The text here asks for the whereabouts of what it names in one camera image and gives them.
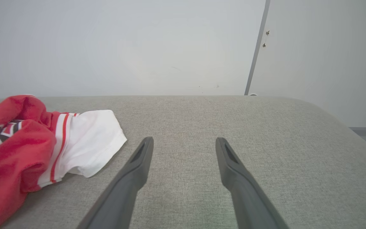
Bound grey wall trim strip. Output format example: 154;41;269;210
244;0;271;96

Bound red and white basketball jersey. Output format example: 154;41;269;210
0;94;127;229

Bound grey fabric sofa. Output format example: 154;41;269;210
0;95;366;229

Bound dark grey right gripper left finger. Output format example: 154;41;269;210
77;137;154;229

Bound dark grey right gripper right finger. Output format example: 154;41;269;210
215;137;289;229

